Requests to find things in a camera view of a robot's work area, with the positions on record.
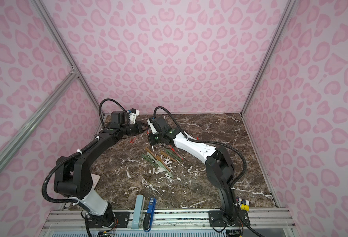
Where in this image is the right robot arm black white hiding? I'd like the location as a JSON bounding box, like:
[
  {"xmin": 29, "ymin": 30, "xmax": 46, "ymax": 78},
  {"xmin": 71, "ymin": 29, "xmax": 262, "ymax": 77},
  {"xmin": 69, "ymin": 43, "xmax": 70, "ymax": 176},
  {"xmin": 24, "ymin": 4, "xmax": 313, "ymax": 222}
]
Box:
[{"xmin": 148, "ymin": 129, "xmax": 241, "ymax": 226}]

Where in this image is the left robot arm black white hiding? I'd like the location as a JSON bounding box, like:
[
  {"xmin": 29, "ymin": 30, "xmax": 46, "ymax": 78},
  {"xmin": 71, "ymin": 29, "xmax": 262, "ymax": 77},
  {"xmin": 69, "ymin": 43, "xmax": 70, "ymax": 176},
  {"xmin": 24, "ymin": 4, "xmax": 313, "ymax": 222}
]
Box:
[{"xmin": 41, "ymin": 121, "xmax": 144, "ymax": 227}]

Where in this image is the brown pen left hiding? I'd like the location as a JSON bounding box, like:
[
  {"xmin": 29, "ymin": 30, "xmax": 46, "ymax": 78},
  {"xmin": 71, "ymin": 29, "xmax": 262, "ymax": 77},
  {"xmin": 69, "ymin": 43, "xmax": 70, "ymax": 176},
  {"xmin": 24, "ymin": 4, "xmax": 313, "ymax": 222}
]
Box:
[{"xmin": 145, "ymin": 147, "xmax": 163, "ymax": 162}]

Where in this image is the light green pen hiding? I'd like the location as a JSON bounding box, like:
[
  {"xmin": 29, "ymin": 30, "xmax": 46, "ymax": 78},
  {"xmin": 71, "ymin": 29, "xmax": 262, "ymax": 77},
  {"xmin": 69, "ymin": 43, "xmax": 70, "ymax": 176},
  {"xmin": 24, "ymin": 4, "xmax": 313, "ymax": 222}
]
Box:
[{"xmin": 147, "ymin": 152, "xmax": 162, "ymax": 167}]

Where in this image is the brown pen right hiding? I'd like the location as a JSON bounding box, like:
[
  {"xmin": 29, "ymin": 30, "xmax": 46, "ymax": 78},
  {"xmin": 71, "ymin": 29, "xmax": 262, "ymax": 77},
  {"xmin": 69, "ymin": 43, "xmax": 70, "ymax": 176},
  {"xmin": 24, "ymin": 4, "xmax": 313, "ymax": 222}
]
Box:
[{"xmin": 160, "ymin": 151, "xmax": 178, "ymax": 163}]

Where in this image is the dark green pen left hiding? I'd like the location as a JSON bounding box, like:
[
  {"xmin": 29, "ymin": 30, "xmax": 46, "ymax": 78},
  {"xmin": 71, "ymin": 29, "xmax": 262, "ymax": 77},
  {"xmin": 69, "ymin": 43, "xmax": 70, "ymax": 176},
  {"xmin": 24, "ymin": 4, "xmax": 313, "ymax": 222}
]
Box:
[{"xmin": 141, "ymin": 154, "xmax": 158, "ymax": 167}]

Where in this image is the dark green pen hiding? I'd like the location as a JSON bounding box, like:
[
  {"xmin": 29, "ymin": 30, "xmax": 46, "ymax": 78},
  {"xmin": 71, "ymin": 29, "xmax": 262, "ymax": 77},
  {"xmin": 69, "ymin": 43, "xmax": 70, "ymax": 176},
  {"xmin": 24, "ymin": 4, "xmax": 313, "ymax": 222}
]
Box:
[
  {"xmin": 165, "ymin": 149, "xmax": 182, "ymax": 162},
  {"xmin": 141, "ymin": 154, "xmax": 158, "ymax": 167}
]

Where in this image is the dark green pen right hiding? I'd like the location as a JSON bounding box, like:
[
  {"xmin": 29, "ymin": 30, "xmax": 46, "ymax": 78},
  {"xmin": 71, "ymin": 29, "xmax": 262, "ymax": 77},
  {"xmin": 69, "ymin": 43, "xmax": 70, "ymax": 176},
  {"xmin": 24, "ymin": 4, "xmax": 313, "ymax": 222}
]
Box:
[{"xmin": 165, "ymin": 149, "xmax": 182, "ymax": 162}]

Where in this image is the light blue eraser block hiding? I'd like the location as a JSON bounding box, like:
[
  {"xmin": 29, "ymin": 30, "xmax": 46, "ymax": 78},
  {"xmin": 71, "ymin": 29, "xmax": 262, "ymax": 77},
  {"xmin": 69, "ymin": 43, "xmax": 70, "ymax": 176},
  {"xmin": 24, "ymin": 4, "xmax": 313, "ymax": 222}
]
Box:
[{"xmin": 131, "ymin": 195, "xmax": 145, "ymax": 230}]

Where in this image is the blue black utility tool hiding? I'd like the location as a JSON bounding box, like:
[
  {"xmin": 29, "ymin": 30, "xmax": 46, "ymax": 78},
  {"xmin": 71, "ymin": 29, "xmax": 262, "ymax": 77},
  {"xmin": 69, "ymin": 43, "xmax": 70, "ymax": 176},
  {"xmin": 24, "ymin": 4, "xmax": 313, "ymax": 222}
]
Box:
[{"xmin": 142, "ymin": 197, "xmax": 157, "ymax": 233}]

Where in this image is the yellow connector plug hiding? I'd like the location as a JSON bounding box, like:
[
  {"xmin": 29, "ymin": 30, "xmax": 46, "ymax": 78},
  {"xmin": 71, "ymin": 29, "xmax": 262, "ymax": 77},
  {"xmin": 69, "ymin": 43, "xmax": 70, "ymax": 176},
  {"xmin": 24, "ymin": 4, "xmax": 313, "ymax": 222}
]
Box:
[{"xmin": 236, "ymin": 198, "xmax": 250, "ymax": 211}]

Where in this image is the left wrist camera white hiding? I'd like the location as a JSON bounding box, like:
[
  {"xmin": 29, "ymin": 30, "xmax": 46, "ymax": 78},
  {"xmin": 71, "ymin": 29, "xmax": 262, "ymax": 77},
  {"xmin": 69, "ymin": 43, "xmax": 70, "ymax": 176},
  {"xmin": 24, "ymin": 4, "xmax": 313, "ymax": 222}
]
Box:
[{"xmin": 127, "ymin": 108, "xmax": 140, "ymax": 124}]

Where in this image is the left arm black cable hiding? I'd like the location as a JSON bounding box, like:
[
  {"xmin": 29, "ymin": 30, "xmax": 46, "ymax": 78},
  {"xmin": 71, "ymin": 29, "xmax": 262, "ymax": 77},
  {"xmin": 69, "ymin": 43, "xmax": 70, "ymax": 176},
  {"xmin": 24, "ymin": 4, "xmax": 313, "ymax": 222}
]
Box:
[{"xmin": 99, "ymin": 98, "xmax": 128, "ymax": 128}]

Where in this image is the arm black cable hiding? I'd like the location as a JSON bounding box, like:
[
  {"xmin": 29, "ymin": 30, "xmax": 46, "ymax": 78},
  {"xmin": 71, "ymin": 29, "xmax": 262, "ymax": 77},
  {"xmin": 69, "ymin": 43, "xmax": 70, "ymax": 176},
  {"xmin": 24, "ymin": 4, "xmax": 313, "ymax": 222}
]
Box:
[
  {"xmin": 99, "ymin": 98, "xmax": 128, "ymax": 128},
  {"xmin": 153, "ymin": 106, "xmax": 248, "ymax": 187}
]

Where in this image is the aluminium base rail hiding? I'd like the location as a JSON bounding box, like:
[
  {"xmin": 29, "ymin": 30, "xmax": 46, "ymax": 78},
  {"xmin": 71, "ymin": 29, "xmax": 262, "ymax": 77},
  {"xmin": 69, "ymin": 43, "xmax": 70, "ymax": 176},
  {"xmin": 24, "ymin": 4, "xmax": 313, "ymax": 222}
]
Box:
[{"xmin": 39, "ymin": 208, "xmax": 300, "ymax": 237}]

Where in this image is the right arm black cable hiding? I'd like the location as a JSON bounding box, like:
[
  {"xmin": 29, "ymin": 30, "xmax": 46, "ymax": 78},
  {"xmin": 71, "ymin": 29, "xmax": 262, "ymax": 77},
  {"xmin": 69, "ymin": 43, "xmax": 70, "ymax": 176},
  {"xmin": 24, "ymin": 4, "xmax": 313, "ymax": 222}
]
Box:
[{"xmin": 153, "ymin": 106, "xmax": 248, "ymax": 187}]

